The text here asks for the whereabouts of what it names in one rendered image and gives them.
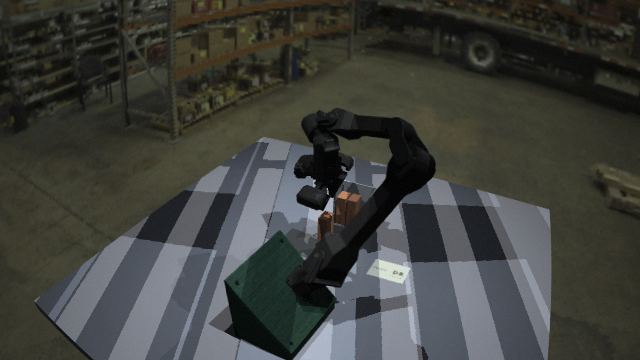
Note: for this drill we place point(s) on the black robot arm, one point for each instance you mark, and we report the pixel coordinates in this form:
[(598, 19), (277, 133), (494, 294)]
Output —
[(409, 169)]

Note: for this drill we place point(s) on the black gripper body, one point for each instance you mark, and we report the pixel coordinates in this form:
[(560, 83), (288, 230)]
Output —
[(325, 175)]

